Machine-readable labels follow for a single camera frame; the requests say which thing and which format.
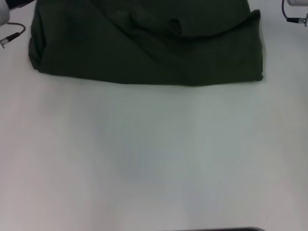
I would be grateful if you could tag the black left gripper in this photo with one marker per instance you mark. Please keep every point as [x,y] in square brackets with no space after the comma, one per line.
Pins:
[19,3]

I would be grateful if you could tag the dark green FREE t-shirt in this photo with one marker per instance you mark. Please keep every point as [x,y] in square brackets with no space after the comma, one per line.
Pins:
[144,48]

